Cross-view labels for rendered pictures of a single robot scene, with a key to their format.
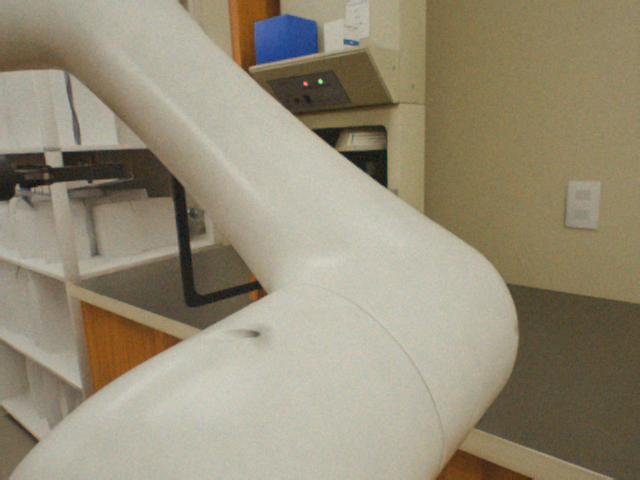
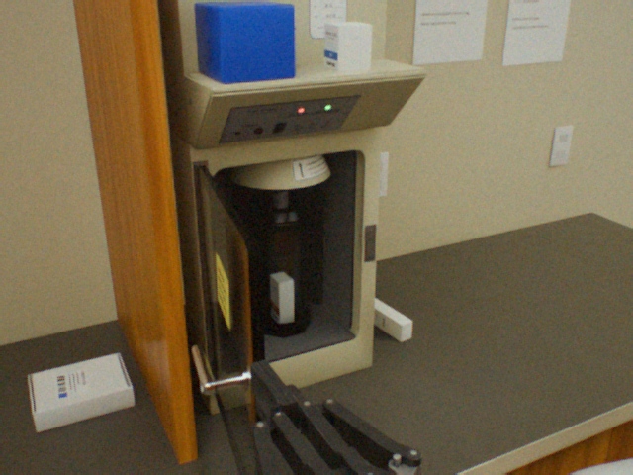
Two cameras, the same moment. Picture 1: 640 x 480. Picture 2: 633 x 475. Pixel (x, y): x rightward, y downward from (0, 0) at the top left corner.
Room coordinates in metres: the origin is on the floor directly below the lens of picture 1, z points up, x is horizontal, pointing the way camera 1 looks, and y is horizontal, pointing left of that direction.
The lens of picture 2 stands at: (0.71, 0.80, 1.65)
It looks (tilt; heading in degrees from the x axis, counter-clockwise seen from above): 23 degrees down; 293
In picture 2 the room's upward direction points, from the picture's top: straight up
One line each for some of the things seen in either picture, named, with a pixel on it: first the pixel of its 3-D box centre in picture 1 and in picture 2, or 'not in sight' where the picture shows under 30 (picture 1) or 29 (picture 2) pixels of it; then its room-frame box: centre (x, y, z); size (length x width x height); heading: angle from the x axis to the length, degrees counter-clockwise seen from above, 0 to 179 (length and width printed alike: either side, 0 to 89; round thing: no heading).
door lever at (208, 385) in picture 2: not in sight; (218, 367); (1.07, 0.25, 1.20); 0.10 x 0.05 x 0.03; 132
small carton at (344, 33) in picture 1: (341, 39); (347, 46); (1.03, -0.07, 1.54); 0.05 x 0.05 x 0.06; 44
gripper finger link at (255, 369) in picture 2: not in sight; (269, 396); (0.93, 0.40, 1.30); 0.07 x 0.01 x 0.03; 140
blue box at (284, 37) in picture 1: (286, 43); (244, 40); (1.13, 0.05, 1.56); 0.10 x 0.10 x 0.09; 49
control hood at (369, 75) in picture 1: (320, 84); (309, 107); (1.07, -0.02, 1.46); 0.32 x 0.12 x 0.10; 49
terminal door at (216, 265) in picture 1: (237, 211); (229, 338); (1.10, 0.18, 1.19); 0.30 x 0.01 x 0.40; 132
